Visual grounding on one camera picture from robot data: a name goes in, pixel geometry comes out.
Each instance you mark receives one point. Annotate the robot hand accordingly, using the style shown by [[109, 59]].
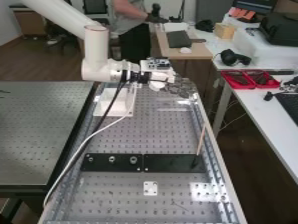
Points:
[[160, 75]]

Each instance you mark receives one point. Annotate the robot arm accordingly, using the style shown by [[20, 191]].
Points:
[[94, 43]]

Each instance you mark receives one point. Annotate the white computer mouse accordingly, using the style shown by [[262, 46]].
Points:
[[185, 50]]

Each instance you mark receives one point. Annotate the wooden desk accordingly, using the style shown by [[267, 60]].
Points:
[[194, 53]]

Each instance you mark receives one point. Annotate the clear box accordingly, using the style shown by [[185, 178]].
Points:
[[194, 103]]

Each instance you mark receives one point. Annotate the black notebook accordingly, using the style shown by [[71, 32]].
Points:
[[178, 38]]

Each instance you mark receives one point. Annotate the person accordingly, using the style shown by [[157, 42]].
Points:
[[133, 36]]

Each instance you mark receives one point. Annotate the black headphones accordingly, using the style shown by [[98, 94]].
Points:
[[230, 57]]

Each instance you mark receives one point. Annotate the small cardboard box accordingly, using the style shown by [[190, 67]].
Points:
[[223, 31]]

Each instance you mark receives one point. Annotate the thin stick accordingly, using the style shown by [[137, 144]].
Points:
[[201, 140]]

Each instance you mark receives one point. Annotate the silver metal bearing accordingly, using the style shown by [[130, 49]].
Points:
[[133, 159]]

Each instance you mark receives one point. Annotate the white desk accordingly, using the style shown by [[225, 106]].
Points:
[[266, 133], [274, 64]]

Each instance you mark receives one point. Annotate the black plate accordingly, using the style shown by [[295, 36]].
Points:
[[173, 163]]

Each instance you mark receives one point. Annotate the black keyboard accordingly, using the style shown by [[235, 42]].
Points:
[[287, 106]]

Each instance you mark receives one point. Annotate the black bag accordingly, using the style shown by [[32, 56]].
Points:
[[281, 30]]

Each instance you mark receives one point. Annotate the small white plastic plate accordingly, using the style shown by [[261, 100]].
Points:
[[150, 188]]

